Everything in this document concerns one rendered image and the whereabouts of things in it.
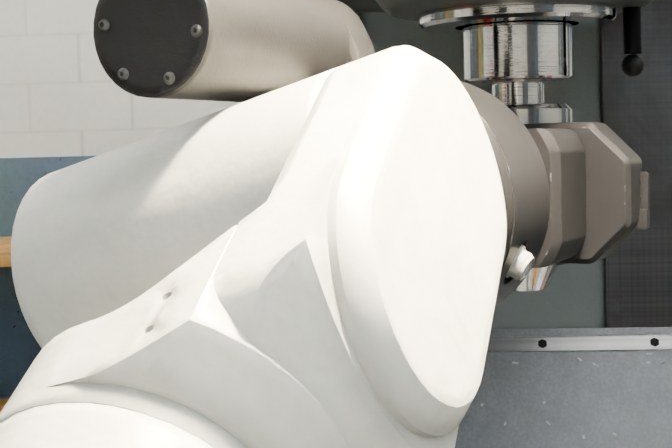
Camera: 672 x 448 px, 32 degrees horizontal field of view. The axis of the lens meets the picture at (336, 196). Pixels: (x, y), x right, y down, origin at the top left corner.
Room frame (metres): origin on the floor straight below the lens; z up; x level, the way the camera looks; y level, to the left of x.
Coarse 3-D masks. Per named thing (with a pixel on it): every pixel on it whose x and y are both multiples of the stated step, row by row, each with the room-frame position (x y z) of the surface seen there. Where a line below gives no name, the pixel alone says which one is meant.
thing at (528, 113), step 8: (520, 104) 0.50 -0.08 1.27; (528, 104) 0.50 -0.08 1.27; (536, 104) 0.50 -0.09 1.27; (544, 104) 0.50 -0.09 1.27; (552, 104) 0.50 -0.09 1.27; (560, 104) 0.50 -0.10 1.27; (520, 112) 0.49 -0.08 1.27; (528, 112) 0.49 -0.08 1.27; (536, 112) 0.50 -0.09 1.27; (544, 112) 0.50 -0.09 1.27; (552, 112) 0.50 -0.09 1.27; (560, 112) 0.50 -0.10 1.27; (568, 112) 0.51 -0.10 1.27; (528, 120) 0.49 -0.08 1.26; (536, 120) 0.50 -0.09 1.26; (544, 120) 0.50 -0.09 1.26; (552, 120) 0.50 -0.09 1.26; (560, 120) 0.50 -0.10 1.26; (568, 120) 0.51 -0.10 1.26
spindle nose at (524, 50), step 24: (480, 24) 0.50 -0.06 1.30; (504, 24) 0.50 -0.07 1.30; (528, 24) 0.49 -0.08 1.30; (552, 24) 0.50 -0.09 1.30; (480, 48) 0.50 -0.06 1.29; (504, 48) 0.50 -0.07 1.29; (528, 48) 0.49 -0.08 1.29; (552, 48) 0.50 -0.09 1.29; (480, 72) 0.50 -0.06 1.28; (504, 72) 0.50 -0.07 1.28; (528, 72) 0.49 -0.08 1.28; (552, 72) 0.50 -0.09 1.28
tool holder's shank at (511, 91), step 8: (496, 80) 0.51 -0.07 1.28; (504, 80) 0.50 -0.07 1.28; (512, 80) 0.50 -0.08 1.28; (520, 80) 0.50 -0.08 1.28; (528, 80) 0.50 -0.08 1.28; (536, 80) 0.50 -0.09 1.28; (544, 80) 0.51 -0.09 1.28; (552, 80) 0.51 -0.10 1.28; (496, 88) 0.51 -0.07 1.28; (504, 88) 0.51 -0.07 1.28; (512, 88) 0.51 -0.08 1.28; (520, 88) 0.51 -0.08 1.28; (528, 88) 0.51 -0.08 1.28; (536, 88) 0.51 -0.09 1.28; (496, 96) 0.51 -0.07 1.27; (504, 96) 0.51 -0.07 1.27; (512, 96) 0.51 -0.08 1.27; (520, 96) 0.51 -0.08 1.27; (528, 96) 0.51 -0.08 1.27; (536, 96) 0.51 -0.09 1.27; (512, 104) 0.51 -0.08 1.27
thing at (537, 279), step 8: (536, 272) 0.50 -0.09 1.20; (544, 272) 0.51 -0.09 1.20; (552, 272) 0.51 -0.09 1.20; (528, 280) 0.50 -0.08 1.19; (536, 280) 0.51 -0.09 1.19; (544, 280) 0.51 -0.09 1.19; (520, 288) 0.51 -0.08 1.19; (528, 288) 0.51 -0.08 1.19; (536, 288) 0.51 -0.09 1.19; (544, 288) 0.51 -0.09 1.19
